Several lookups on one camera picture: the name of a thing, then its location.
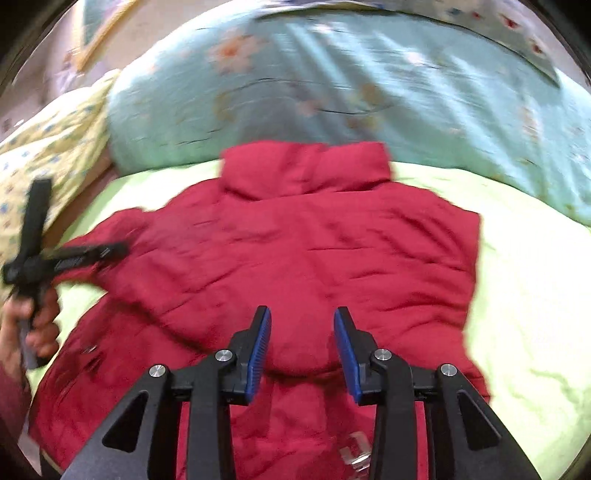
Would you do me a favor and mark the gold picture frame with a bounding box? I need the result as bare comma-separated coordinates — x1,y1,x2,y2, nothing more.
72,0,141,72

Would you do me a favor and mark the person's left hand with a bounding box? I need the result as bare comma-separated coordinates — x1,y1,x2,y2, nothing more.
1,287,60,384

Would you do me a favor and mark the yellow patterned blanket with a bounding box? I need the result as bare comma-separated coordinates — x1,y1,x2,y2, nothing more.
1,69,120,259

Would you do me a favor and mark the grey cartoon print pillow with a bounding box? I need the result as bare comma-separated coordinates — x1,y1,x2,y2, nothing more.
260,0,558,82

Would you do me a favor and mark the light green bed sheet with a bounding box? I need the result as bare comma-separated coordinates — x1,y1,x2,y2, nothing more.
29,162,590,479

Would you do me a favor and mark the red quilted puffer jacket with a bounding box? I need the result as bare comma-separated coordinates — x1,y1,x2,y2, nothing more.
29,142,487,479

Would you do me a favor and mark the teal floral quilt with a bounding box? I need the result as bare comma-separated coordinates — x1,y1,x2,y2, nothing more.
107,1,590,224

